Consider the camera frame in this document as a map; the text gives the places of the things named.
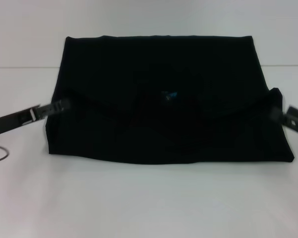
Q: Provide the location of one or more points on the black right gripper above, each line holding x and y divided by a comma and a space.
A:
296, 121

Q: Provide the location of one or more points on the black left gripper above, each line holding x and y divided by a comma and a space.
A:
12, 120

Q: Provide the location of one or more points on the black shirt with FREE print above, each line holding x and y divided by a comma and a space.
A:
149, 111

